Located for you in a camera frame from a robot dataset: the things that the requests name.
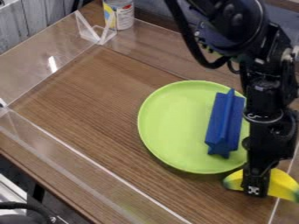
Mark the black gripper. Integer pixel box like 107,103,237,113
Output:
241,109,298,198

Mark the yellow toy banana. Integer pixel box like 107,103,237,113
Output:
223,168,299,203

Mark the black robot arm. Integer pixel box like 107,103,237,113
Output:
163,0,299,202

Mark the green plate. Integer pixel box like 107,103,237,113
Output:
137,80,247,174

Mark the blue star-shaped block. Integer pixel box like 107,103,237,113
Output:
205,89,246,158

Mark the clear acrylic front wall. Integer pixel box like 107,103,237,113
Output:
0,106,193,224

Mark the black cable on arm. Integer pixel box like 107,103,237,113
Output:
163,0,231,70

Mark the clear acrylic corner bracket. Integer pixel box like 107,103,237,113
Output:
74,10,118,46

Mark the black floor cable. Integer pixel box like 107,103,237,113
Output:
0,201,61,224

